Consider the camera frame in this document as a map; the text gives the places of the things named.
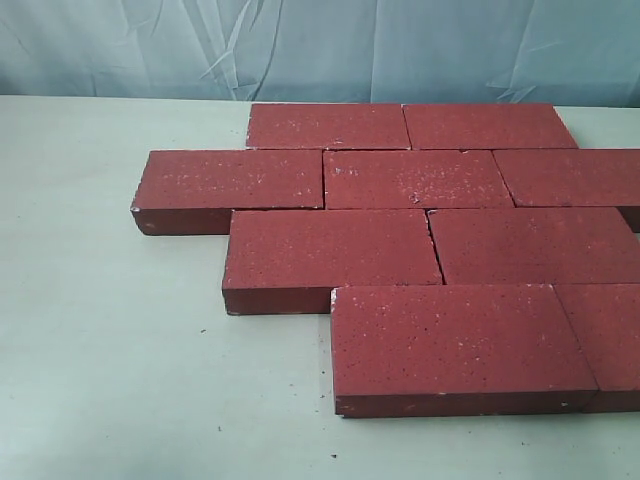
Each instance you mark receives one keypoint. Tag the large red brick front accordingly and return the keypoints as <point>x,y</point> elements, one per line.
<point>290,261</point>

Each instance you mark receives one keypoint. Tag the red brick with white specks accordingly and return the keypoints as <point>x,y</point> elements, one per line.
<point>417,179</point>

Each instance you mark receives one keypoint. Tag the red brick back row left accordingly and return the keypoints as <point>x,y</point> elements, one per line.
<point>343,126</point>

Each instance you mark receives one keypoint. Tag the red brick front row hidden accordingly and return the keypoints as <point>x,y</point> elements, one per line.
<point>455,350</point>

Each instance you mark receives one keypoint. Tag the red brick back row right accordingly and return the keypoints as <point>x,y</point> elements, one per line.
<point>486,127</point>

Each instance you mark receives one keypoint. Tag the red brick second row right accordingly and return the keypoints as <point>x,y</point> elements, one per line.
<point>573,178</point>

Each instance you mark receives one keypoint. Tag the red brick third row right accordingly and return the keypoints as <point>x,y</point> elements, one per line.
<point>579,245</point>

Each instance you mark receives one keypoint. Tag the red brick front row right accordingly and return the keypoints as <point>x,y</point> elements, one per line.
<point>605,320</point>

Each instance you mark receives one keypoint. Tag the pale blue backdrop cloth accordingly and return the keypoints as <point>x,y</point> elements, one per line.
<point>574,53</point>

